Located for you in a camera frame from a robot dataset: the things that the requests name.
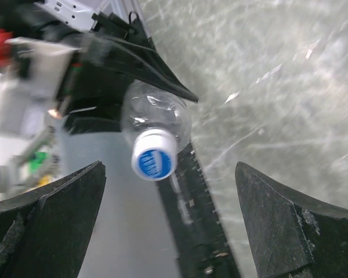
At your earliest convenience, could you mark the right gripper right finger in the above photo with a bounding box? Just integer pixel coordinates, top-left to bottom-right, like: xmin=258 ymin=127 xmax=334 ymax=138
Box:
xmin=235 ymin=162 xmax=348 ymax=277

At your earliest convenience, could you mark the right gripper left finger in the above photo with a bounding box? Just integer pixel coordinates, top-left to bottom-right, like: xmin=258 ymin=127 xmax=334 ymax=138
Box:
xmin=0 ymin=161 xmax=106 ymax=278

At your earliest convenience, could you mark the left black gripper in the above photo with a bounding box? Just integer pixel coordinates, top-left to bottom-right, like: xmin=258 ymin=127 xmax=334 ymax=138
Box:
xmin=55 ymin=34 xmax=199 ymax=135

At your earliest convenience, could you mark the clear bottle white cap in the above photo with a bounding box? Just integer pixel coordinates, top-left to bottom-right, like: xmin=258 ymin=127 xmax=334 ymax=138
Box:
xmin=120 ymin=79 xmax=193 ymax=156

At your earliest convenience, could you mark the white blue bottle cap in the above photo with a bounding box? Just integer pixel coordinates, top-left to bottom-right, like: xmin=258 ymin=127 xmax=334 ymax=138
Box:
xmin=131 ymin=129 xmax=178 ymax=181

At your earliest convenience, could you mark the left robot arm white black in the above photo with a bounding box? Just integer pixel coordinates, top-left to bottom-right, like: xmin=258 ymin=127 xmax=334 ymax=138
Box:
xmin=0 ymin=1 xmax=198 ymax=134

